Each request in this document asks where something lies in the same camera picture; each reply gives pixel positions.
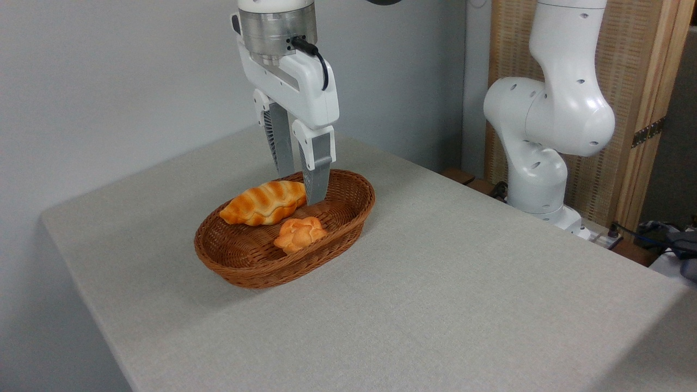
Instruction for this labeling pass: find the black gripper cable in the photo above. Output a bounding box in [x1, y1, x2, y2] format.
[291, 36, 330, 91]

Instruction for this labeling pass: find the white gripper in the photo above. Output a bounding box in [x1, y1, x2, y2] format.
[237, 40, 340, 206]

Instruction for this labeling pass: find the metal screen hinge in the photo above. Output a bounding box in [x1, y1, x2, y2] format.
[631, 117, 666, 149]

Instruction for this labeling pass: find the long croissant bread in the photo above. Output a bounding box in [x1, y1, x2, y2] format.
[219, 181, 308, 226]

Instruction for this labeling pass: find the grey device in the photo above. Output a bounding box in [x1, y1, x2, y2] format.
[667, 230, 697, 282]

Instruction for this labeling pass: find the blue cable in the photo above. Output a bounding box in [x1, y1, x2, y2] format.
[620, 223, 678, 252]

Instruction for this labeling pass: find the brown wicker basket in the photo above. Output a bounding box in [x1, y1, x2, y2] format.
[194, 169, 376, 289]

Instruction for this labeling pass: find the small braided bread roll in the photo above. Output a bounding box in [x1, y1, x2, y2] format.
[273, 216, 329, 254]

